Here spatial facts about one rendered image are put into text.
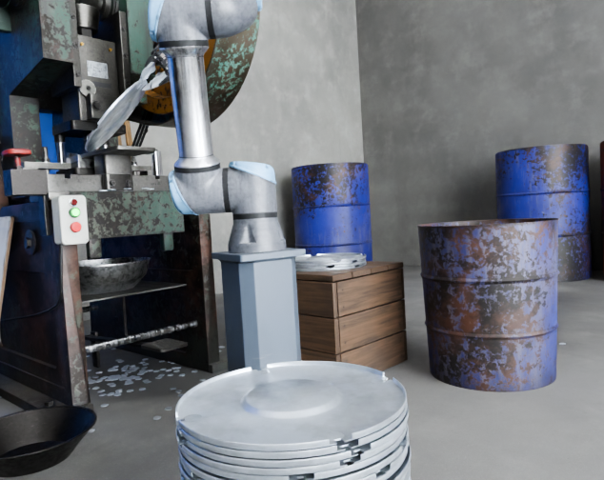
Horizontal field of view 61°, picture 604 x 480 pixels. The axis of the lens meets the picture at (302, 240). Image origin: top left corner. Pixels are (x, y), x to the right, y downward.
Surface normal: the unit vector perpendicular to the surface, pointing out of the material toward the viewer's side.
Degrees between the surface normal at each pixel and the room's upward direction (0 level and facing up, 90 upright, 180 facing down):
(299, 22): 90
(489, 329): 92
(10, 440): 49
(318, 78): 90
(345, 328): 90
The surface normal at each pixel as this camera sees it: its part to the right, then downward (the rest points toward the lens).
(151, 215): 0.74, -0.01
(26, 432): 0.38, -0.65
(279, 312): 0.53, 0.01
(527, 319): 0.20, 0.07
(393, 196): -0.67, 0.07
